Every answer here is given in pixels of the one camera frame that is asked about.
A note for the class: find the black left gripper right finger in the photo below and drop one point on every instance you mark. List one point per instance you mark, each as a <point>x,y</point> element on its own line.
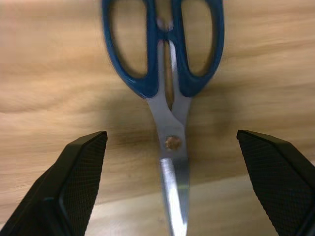
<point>278,177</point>

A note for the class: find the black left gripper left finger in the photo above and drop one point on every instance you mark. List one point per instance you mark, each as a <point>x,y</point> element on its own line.
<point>61,186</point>

